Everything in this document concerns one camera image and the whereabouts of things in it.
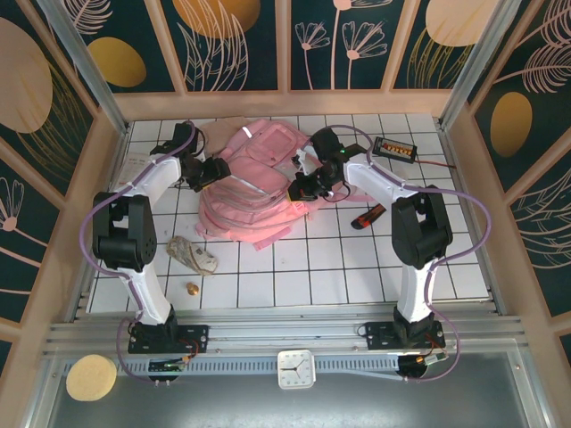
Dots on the round yellow sponge disc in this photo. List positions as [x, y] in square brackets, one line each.
[91, 376]

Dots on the black board with orange connectors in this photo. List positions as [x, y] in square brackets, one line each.
[394, 148]

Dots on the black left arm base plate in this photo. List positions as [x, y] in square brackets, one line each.
[196, 334]

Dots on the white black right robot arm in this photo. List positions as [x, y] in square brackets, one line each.
[415, 285]

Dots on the orange black utility knife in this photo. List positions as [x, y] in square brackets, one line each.
[366, 218]

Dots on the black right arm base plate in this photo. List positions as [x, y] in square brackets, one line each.
[379, 334]

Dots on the small black controller board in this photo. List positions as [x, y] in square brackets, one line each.
[167, 364]

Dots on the pink school backpack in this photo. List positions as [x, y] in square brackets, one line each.
[250, 200]

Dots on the aluminium frame post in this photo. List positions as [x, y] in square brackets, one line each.
[482, 67]
[87, 67]

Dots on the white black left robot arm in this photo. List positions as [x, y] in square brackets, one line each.
[147, 294]

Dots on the white square clock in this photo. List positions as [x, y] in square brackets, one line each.
[297, 370]

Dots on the white packet with red print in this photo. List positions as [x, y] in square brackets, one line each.
[131, 169]

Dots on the aluminium mounting rail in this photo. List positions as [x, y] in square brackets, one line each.
[285, 332]

